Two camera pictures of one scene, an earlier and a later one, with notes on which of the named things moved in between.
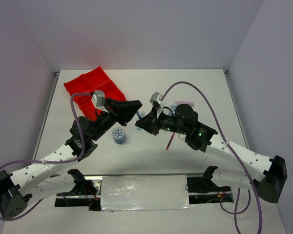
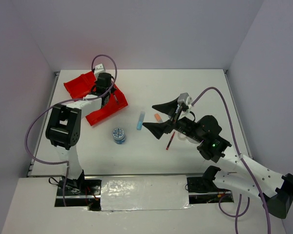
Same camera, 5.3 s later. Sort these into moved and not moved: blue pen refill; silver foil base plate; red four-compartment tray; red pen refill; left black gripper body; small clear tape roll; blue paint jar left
Moved: blue pen refill; left black gripper body
Not moved: silver foil base plate; blue paint jar left; red four-compartment tray; red pen refill; small clear tape roll
